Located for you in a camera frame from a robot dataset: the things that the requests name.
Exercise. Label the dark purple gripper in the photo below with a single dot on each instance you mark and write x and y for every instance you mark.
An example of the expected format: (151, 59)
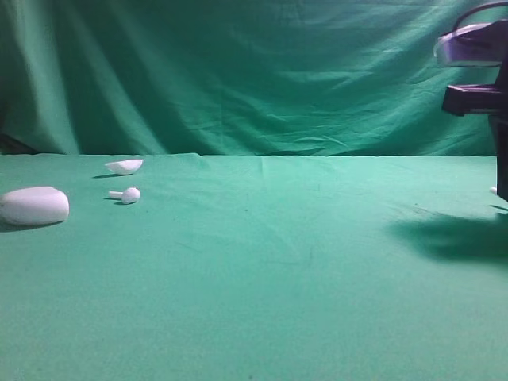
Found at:
(491, 100)

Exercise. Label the white earbud case lid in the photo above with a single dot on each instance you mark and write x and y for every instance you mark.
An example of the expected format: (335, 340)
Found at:
(124, 167)

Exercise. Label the white bluetooth earbud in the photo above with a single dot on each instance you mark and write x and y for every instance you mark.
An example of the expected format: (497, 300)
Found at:
(126, 197)

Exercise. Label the white earbud case body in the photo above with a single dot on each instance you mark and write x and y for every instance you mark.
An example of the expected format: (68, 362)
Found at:
(34, 206)

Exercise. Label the green backdrop cloth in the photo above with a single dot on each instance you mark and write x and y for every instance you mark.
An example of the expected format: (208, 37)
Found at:
(309, 78)

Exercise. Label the green table cloth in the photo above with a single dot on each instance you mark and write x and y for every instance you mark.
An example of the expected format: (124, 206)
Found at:
(258, 268)

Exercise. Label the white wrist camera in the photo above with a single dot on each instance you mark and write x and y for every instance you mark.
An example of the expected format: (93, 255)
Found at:
(477, 45)

